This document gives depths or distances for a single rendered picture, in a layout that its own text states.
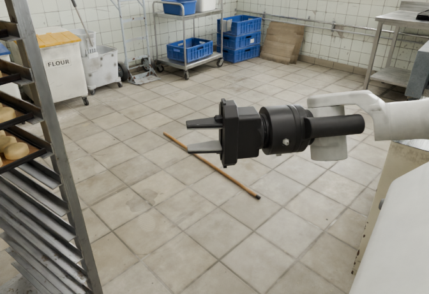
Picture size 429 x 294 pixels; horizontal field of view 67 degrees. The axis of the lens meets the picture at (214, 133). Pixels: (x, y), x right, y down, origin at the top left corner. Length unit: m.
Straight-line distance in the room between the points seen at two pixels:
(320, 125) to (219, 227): 1.56
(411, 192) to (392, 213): 0.02
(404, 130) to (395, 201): 0.42
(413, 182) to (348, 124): 0.39
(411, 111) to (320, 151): 0.15
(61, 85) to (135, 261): 2.23
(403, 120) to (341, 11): 4.40
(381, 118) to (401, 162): 0.83
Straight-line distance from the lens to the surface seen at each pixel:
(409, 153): 1.40
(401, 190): 0.20
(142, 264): 1.91
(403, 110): 0.61
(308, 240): 2.06
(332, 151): 0.61
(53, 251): 1.27
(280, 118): 0.56
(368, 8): 4.82
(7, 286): 1.86
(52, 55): 3.56
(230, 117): 0.53
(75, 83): 3.71
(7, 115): 0.84
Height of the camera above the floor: 1.45
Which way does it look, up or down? 29 degrees down
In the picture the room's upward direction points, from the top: straight up
